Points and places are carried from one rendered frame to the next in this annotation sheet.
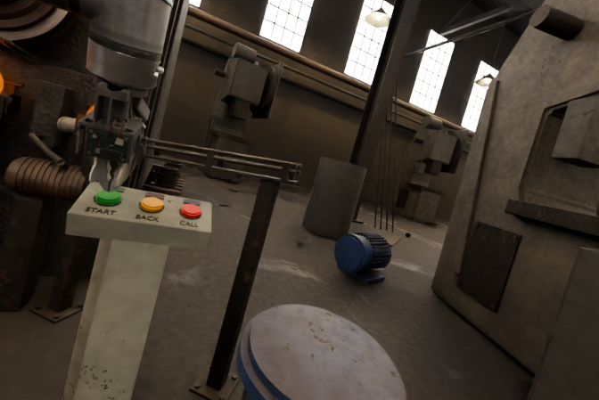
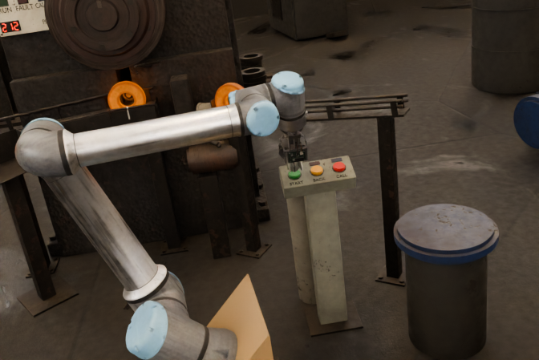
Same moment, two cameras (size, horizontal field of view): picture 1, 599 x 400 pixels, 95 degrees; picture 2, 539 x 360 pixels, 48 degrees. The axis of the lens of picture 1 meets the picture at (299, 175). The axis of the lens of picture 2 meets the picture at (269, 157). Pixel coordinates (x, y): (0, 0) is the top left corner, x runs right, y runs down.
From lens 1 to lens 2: 141 cm
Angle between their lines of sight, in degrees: 28
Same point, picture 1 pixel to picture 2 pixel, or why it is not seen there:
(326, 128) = not seen: outside the picture
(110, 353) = (325, 252)
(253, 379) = (403, 244)
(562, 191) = not seen: outside the picture
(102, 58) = (287, 125)
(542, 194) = not seen: outside the picture
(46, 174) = (212, 155)
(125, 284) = (320, 216)
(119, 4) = (290, 106)
